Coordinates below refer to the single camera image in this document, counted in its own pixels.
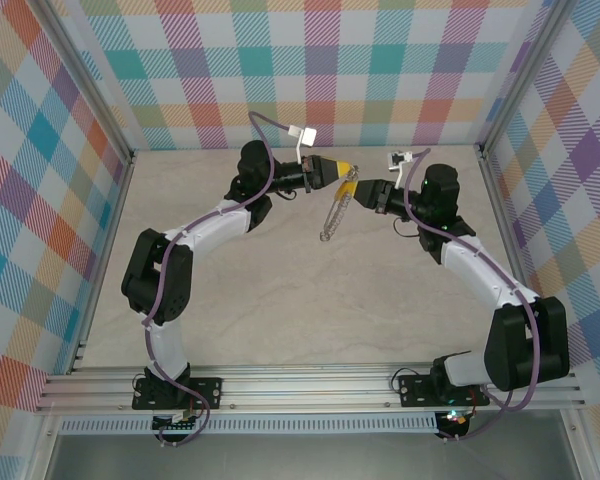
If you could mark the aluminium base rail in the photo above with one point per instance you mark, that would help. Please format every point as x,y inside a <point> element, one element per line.
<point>305,385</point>

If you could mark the small electronics board with LEDs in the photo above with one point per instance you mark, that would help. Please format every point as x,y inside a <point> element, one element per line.
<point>455,417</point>

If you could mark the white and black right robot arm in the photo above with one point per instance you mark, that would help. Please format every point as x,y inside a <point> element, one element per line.
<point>480,275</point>

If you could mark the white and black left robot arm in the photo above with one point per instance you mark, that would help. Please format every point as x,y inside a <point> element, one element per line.
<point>167,345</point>

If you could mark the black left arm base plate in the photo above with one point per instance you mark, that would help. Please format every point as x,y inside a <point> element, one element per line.
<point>210,392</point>

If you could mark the aluminium side rail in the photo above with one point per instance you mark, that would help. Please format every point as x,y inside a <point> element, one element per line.
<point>487,167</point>
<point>121,197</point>

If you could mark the aluminium corner post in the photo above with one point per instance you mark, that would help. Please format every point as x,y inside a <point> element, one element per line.
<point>94,75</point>
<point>519,75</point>

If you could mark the grey metal panel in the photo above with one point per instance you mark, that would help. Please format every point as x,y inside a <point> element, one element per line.
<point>305,457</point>

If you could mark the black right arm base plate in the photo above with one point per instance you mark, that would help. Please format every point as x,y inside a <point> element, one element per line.
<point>415,390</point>

